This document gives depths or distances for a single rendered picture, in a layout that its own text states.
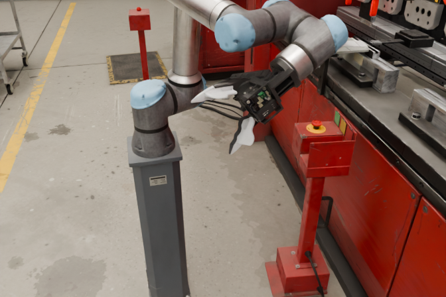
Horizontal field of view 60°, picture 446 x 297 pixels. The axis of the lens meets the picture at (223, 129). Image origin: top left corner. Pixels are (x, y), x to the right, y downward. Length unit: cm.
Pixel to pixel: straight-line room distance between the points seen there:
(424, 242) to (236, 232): 108
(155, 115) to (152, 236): 50
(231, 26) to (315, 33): 18
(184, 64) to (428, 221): 87
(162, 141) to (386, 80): 88
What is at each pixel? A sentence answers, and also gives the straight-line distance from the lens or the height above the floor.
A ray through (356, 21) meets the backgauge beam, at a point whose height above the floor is 96.
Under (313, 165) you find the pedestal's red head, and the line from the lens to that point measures 140.
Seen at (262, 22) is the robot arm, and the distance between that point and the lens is 81.
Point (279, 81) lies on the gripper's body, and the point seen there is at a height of 121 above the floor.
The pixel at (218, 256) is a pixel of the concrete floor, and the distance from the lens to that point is 201.
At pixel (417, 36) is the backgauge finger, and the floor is 103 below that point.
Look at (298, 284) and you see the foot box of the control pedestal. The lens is 185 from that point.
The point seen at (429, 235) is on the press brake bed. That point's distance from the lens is 129.
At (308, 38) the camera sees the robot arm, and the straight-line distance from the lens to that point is 82.
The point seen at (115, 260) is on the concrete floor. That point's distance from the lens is 206.
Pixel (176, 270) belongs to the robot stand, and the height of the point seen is 22.
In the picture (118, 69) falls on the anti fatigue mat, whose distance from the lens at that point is 428.
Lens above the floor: 150
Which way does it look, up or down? 30 degrees down
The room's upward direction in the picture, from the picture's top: straight up
